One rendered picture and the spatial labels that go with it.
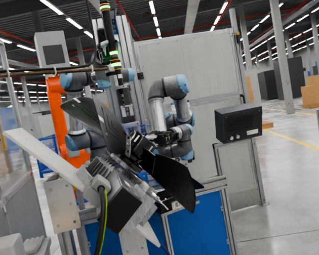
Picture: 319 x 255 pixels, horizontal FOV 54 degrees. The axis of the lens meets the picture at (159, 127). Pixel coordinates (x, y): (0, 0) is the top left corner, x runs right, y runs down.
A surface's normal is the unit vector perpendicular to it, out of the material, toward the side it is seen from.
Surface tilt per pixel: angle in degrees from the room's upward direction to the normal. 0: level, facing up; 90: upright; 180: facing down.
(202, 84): 89
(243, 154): 90
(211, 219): 90
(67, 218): 90
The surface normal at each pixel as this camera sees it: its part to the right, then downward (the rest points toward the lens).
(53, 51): 0.41, 0.00
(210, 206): 0.21, 0.04
